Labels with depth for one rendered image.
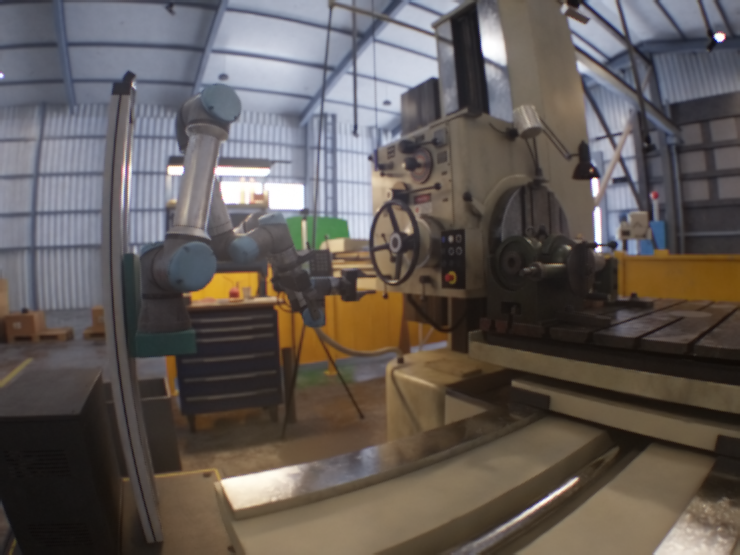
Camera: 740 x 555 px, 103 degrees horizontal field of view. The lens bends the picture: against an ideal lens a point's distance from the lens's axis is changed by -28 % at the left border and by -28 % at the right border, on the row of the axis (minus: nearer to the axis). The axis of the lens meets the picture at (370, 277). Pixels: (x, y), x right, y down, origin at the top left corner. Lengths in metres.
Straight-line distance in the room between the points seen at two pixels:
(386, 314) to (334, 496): 4.02
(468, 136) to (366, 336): 3.30
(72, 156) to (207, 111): 14.29
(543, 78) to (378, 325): 3.36
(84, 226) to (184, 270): 13.82
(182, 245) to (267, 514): 0.62
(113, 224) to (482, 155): 1.48
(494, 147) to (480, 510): 1.54
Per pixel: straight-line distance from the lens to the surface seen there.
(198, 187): 1.02
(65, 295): 14.87
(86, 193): 14.88
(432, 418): 2.14
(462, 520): 0.90
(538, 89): 2.46
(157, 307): 1.10
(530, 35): 2.62
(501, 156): 1.99
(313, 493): 0.92
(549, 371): 1.33
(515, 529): 0.87
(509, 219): 1.80
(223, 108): 1.07
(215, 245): 1.22
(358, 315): 4.66
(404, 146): 2.05
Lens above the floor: 1.22
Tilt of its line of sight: 2 degrees down
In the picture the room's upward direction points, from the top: 1 degrees counter-clockwise
